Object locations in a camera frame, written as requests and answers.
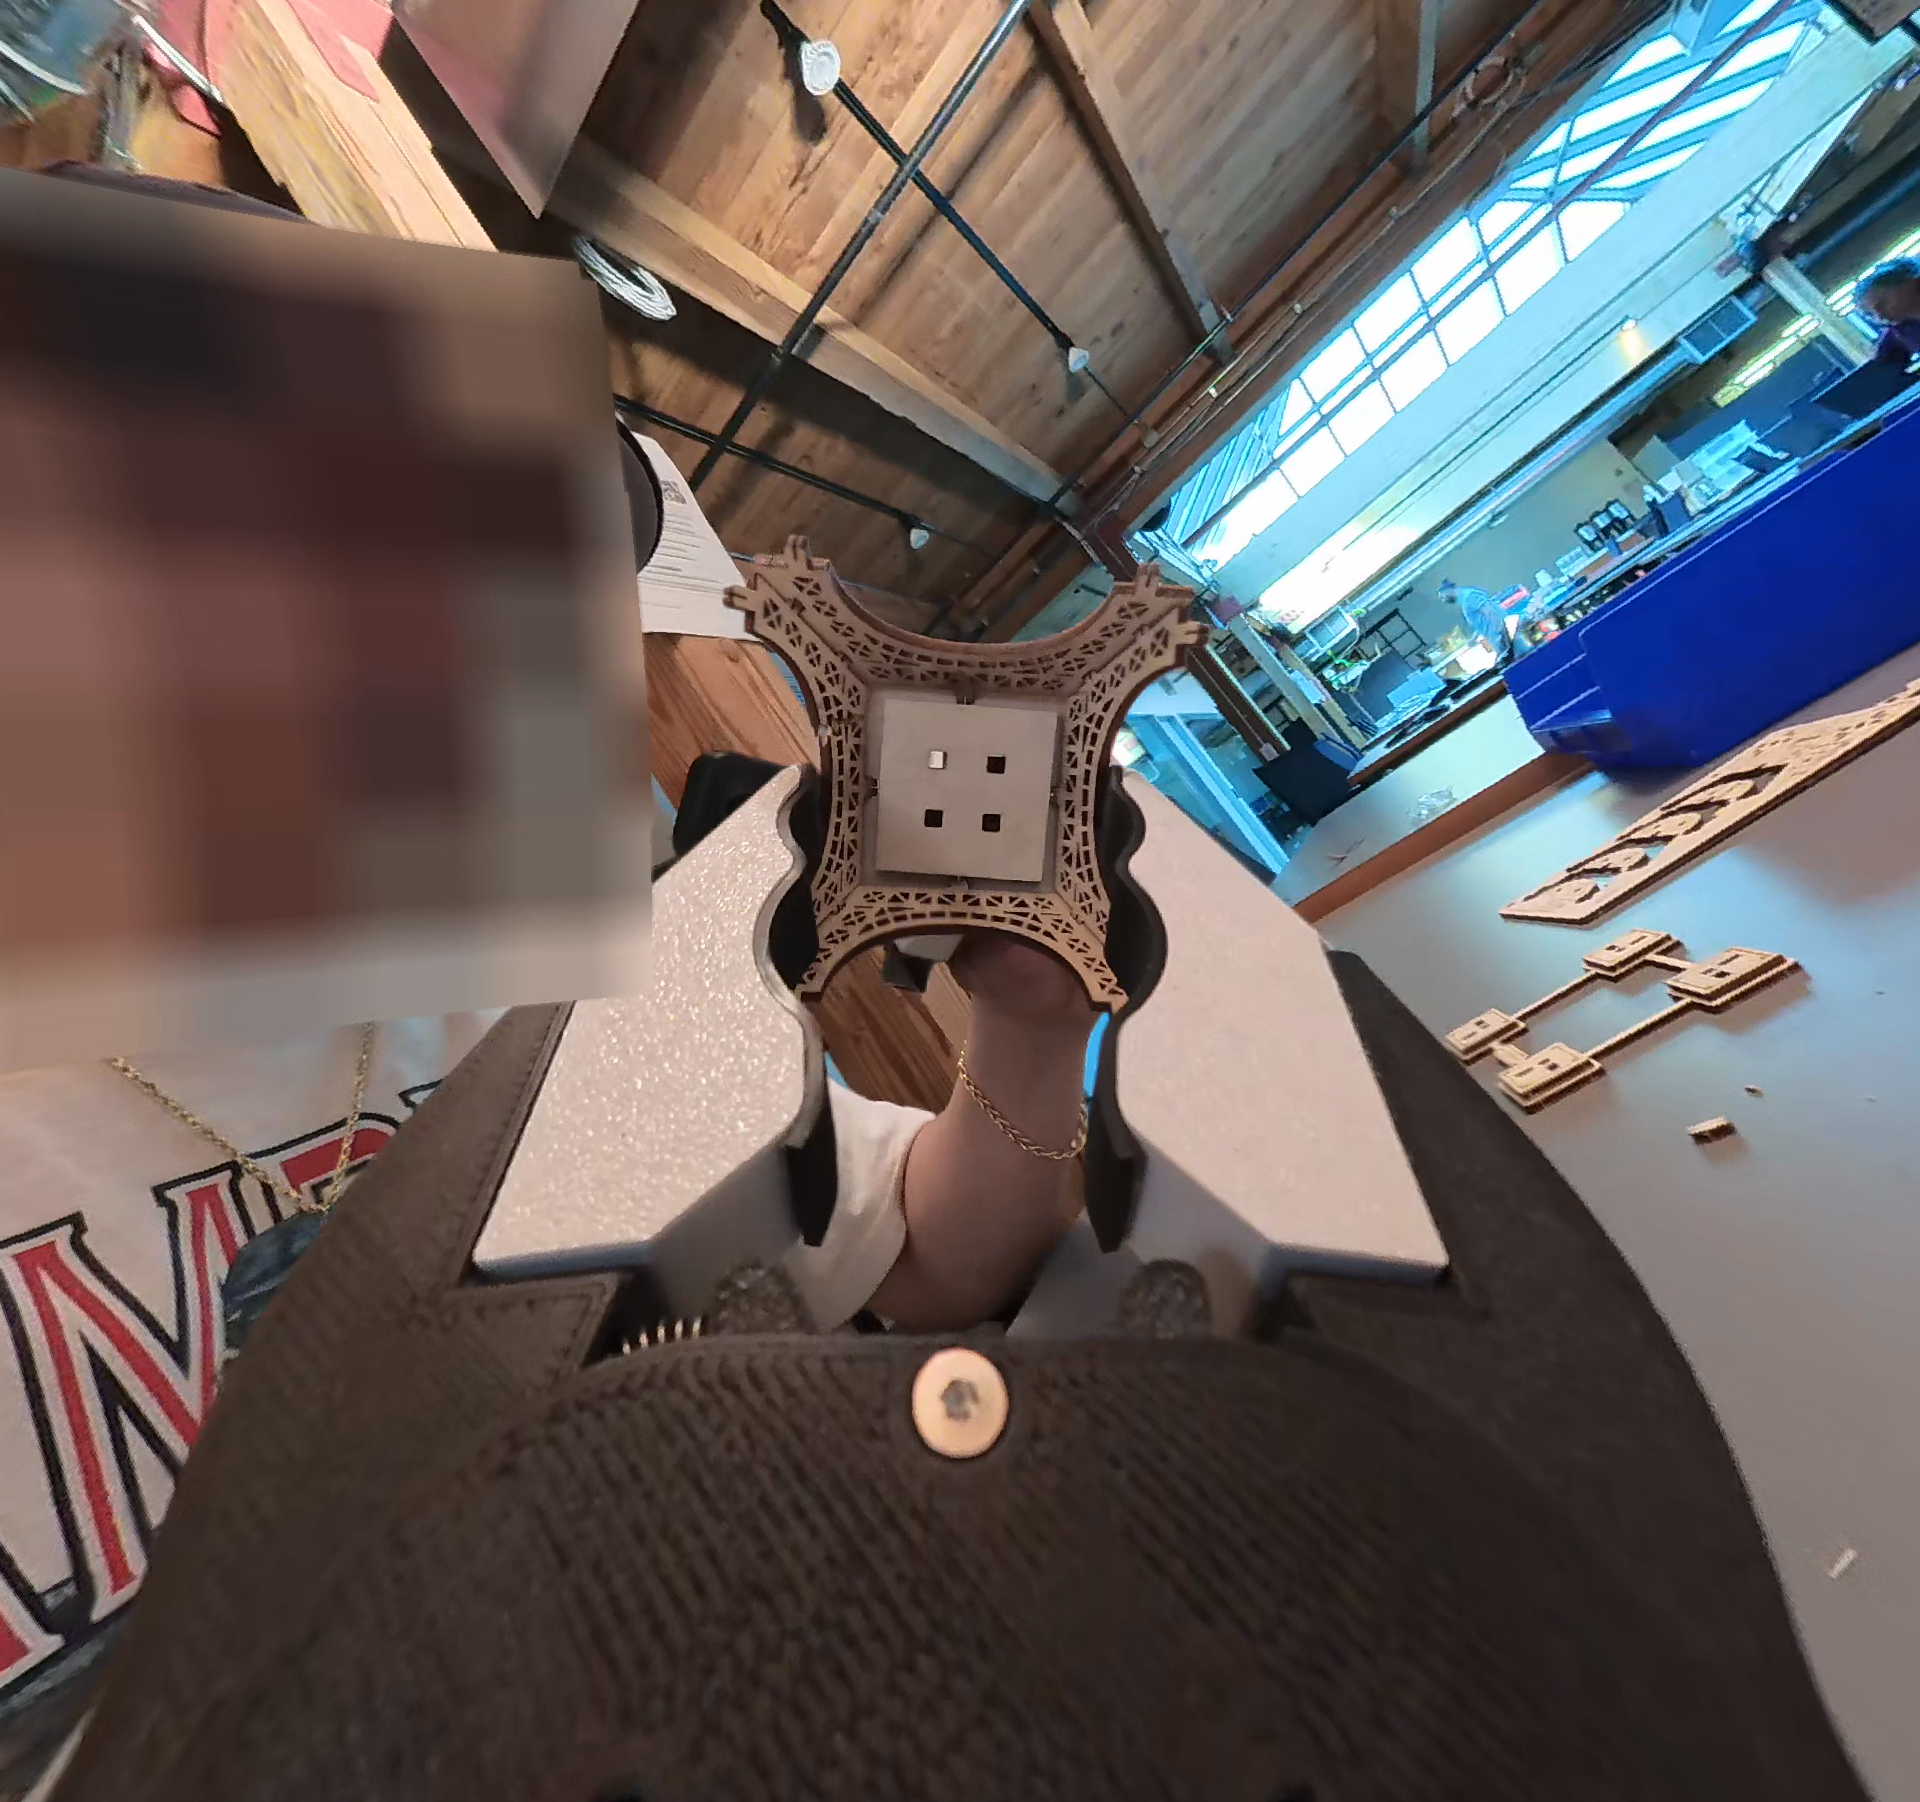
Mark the black rounded object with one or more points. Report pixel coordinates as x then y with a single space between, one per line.
723 801

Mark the four-square wooden frame piece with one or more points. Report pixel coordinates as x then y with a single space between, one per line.
1628 1019

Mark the wooden tower base model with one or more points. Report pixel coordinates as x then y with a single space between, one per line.
960 797

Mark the person's left hand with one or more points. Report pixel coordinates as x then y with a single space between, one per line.
1034 1000

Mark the wooden fretwork sheet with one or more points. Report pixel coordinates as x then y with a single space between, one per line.
1694 829

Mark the white paper sheet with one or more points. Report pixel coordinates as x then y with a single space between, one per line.
694 541

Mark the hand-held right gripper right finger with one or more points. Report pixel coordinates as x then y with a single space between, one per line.
1261 1095

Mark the black ceiling track rail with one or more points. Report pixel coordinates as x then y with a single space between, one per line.
915 181

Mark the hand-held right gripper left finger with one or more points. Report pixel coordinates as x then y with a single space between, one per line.
659 1083

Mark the person's left forearm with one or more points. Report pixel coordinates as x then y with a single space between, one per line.
991 1217

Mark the blue plastic bin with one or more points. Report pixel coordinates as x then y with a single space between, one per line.
1739 618

